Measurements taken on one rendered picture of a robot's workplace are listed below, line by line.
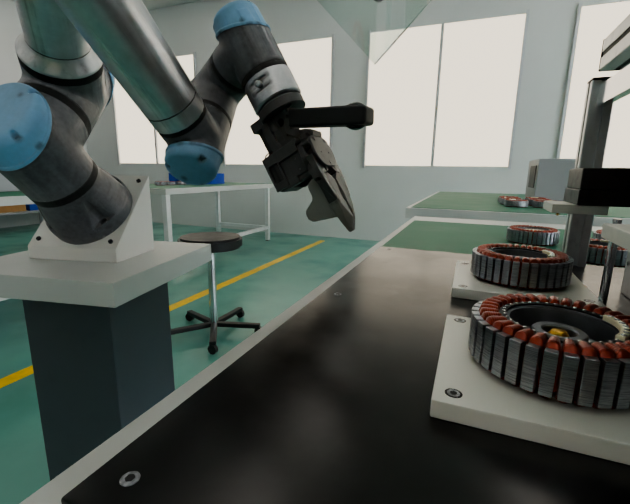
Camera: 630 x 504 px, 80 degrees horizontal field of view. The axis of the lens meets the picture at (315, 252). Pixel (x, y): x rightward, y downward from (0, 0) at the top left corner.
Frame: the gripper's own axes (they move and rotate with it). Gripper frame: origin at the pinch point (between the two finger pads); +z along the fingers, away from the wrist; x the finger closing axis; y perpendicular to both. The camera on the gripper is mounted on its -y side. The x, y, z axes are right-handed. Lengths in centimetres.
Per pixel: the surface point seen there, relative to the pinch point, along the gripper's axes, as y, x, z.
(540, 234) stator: -24, -46, 21
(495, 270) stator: -14.5, 4.8, 13.1
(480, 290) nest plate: -12.2, 7.3, 14.0
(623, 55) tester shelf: -39.7, -13.3, -3.4
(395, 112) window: 30, -448, -110
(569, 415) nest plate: -15.9, 30.2, 16.1
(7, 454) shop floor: 142, -8, 15
